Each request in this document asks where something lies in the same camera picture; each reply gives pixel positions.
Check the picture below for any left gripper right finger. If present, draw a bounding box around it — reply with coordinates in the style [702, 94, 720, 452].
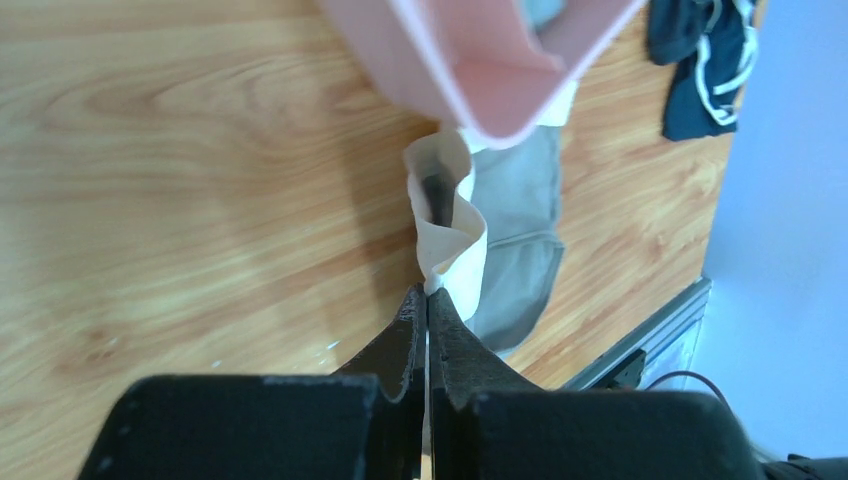
[427, 290, 762, 479]

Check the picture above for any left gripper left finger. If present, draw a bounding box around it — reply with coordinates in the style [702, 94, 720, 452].
[79, 285, 426, 479]

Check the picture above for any grey underwear white waistband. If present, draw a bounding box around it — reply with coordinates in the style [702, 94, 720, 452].
[403, 82, 578, 357]

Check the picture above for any navy blue underwear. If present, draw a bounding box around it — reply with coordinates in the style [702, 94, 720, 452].
[647, 0, 759, 141]

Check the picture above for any pink compartment organizer tray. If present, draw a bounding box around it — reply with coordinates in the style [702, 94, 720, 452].
[320, 0, 643, 149]

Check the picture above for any aluminium frame rail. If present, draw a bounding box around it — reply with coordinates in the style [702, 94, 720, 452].
[563, 277, 712, 390]

